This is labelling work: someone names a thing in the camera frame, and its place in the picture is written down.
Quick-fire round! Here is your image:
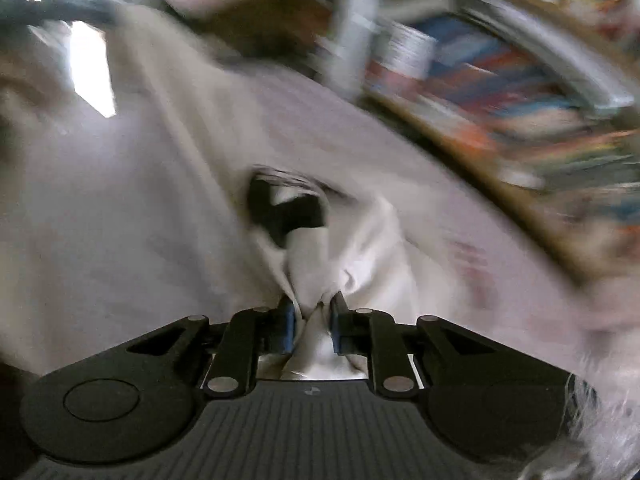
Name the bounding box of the cream t-shirt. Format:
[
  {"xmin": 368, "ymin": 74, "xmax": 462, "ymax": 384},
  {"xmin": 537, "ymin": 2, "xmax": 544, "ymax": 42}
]
[{"xmin": 1, "ymin": 6, "xmax": 434, "ymax": 378}]

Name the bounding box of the pink checkered cartoon tablecloth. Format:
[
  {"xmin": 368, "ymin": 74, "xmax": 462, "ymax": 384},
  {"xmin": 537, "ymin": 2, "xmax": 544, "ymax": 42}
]
[{"xmin": 244, "ymin": 64, "xmax": 639, "ymax": 479}]

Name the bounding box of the row of leaning books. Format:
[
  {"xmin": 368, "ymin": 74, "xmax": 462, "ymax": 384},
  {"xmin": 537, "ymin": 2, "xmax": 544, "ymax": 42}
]
[{"xmin": 366, "ymin": 14, "xmax": 639, "ymax": 229}]

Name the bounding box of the usmile white orange box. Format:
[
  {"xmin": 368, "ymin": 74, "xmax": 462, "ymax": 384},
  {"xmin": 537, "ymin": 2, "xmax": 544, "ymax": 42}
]
[{"xmin": 368, "ymin": 22, "xmax": 437, "ymax": 94}]

